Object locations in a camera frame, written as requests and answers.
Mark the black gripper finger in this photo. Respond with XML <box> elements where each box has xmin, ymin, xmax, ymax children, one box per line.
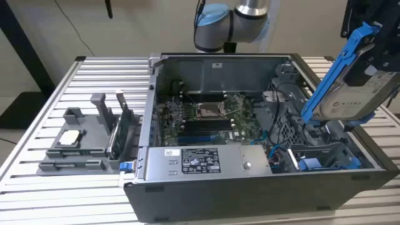
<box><xmin>344</xmin><ymin>44</ymin><xmax>379</xmax><ymax>87</ymax></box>

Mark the hard disk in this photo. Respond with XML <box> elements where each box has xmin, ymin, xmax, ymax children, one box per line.
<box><xmin>300</xmin><ymin>22</ymin><xmax>400</xmax><ymax>132</ymax></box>

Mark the metal disk bay cage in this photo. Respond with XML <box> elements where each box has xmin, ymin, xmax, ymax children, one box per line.
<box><xmin>261</xmin><ymin>63</ymin><xmax>377</xmax><ymax>174</ymax></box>

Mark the black RAM slot bank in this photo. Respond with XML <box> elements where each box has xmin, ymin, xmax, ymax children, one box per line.
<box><xmin>181</xmin><ymin>91</ymin><xmax>228</xmax><ymax>103</ymax></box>
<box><xmin>183</xmin><ymin>119</ymin><xmax>235</xmax><ymax>137</ymax></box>

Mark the blue expansion slot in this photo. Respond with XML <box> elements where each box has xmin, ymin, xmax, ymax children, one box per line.
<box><xmin>177</xmin><ymin>135</ymin><xmax>215</xmax><ymax>145</ymax></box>

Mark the blue carrier in bay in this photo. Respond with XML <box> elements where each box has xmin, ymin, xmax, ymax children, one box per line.
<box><xmin>296</xmin><ymin>156</ymin><xmax>363</xmax><ymax>171</ymax></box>

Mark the metal socket cover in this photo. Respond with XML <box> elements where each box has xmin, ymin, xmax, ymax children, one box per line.
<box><xmin>220</xmin><ymin>96</ymin><xmax>247</xmax><ymax>115</ymax></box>

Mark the green motherboard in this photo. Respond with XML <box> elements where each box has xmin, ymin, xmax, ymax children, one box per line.
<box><xmin>157</xmin><ymin>92</ymin><xmax>267</xmax><ymax>147</ymax></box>

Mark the CPU socket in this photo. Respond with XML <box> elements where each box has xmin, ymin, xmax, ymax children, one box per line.
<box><xmin>195</xmin><ymin>103</ymin><xmax>221</xmax><ymax>120</ymax></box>

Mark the thin metal locking lever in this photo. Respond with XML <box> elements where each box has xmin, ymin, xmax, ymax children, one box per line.
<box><xmin>183</xmin><ymin>91</ymin><xmax>200</xmax><ymax>105</ymax></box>

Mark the silver power supply with label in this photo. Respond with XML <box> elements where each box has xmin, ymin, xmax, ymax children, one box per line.
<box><xmin>144</xmin><ymin>144</ymin><xmax>272</xmax><ymax>181</ymax></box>

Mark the black open PC case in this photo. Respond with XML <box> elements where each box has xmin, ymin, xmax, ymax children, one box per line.
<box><xmin>119</xmin><ymin>52</ymin><xmax>400</xmax><ymax>224</ymax></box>

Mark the green graphics card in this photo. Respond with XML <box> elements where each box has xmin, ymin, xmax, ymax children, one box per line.
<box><xmin>105</xmin><ymin>90</ymin><xmax>132</xmax><ymax>160</ymax></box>

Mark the grey parts rack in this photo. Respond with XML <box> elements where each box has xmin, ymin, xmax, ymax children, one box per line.
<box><xmin>36</xmin><ymin>92</ymin><xmax>145</xmax><ymax>177</ymax></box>

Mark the silver CPU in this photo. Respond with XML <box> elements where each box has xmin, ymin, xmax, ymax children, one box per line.
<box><xmin>59</xmin><ymin>129</ymin><xmax>84</xmax><ymax>145</ymax></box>

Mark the green RAM stick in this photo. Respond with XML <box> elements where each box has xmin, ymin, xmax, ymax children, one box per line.
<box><xmin>51</xmin><ymin>161</ymin><xmax>93</xmax><ymax>169</ymax></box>
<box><xmin>53</xmin><ymin>150</ymin><xmax>96</xmax><ymax>157</ymax></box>

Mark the long black wire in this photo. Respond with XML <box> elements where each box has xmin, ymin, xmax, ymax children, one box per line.
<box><xmin>269</xmin><ymin>82</ymin><xmax>309</xmax><ymax>152</ymax></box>

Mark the blue data wire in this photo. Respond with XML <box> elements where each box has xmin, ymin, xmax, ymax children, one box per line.
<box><xmin>252</xmin><ymin>130</ymin><xmax>284</xmax><ymax>166</ymax></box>

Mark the thin dark wall cable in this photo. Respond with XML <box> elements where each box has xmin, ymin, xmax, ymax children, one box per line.
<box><xmin>53</xmin><ymin>0</ymin><xmax>93</xmax><ymax>55</ymax></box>

